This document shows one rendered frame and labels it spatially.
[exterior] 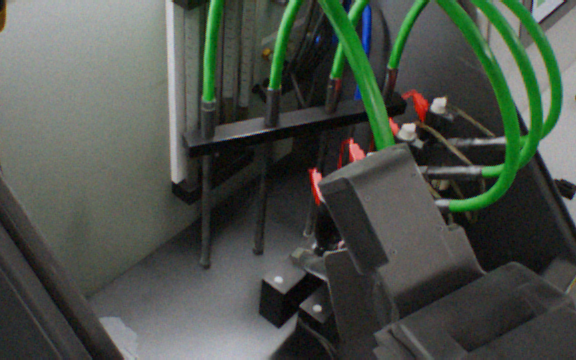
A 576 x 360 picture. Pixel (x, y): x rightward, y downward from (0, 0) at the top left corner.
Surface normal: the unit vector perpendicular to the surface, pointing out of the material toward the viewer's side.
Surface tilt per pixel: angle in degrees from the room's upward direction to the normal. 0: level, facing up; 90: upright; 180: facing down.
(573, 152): 0
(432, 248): 47
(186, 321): 0
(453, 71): 90
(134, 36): 90
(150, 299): 0
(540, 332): 36
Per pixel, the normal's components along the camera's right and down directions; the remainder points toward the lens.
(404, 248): 0.10, -0.06
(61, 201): 0.76, 0.50
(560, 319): -0.38, -0.87
